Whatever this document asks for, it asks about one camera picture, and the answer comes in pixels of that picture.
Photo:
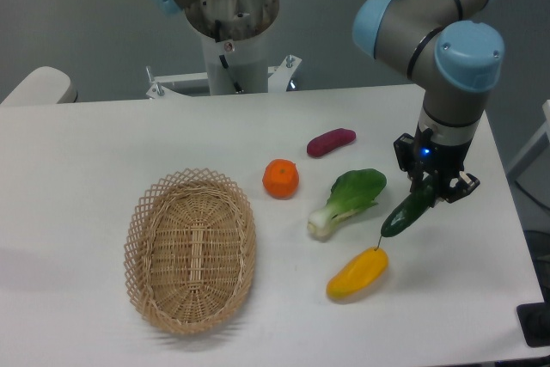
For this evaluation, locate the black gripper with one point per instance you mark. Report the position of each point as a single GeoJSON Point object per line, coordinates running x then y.
{"type": "Point", "coordinates": [439, 151]}

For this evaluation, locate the green cucumber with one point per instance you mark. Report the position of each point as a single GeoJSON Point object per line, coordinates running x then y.
{"type": "Point", "coordinates": [410, 209]}

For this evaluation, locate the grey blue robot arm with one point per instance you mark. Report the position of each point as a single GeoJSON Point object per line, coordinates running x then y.
{"type": "Point", "coordinates": [457, 62]}

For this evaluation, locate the green bok choy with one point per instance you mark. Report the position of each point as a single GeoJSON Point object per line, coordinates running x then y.
{"type": "Point", "coordinates": [353, 192]}

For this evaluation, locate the purple sweet potato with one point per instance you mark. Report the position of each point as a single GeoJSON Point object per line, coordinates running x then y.
{"type": "Point", "coordinates": [330, 141]}

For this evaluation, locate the yellow pepper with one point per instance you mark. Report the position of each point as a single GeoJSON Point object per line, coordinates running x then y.
{"type": "Point", "coordinates": [357, 274]}

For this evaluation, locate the orange tangerine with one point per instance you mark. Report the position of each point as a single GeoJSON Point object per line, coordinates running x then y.
{"type": "Point", "coordinates": [281, 178]}

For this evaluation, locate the black device at table edge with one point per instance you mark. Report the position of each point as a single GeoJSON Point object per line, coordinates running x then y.
{"type": "Point", "coordinates": [534, 321]}

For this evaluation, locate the woven wicker basket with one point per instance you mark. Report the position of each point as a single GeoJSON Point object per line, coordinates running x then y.
{"type": "Point", "coordinates": [190, 251]}

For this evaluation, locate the white chair backrest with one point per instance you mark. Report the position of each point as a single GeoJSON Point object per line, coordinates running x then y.
{"type": "Point", "coordinates": [43, 86]}

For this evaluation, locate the white metal base bracket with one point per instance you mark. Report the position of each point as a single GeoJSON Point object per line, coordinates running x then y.
{"type": "Point", "coordinates": [278, 79]}

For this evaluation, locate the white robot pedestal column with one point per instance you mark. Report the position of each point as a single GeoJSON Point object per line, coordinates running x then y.
{"type": "Point", "coordinates": [234, 33]}

